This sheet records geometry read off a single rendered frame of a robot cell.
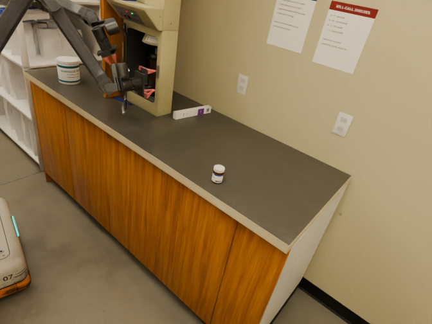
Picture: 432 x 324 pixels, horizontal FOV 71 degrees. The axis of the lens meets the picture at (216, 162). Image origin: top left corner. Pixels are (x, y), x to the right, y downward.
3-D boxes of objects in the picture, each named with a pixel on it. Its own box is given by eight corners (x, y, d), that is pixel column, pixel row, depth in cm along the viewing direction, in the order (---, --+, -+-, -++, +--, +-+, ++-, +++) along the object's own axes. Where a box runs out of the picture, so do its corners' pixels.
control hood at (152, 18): (123, 17, 166) (123, -3, 161) (162, 31, 150) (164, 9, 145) (104, 17, 158) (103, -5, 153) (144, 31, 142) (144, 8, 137)
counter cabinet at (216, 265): (115, 157, 301) (113, 66, 254) (296, 288, 203) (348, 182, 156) (45, 181, 253) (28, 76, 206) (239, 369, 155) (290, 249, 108)
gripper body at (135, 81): (146, 74, 139) (133, 76, 134) (145, 94, 145) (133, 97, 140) (137, 69, 143) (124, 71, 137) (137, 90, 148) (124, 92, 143)
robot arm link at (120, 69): (103, 91, 138) (105, 92, 130) (97, 65, 134) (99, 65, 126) (128, 87, 142) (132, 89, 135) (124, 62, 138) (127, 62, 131)
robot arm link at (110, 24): (90, 22, 152) (85, 13, 143) (112, 15, 154) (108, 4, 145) (100, 44, 152) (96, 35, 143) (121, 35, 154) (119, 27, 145)
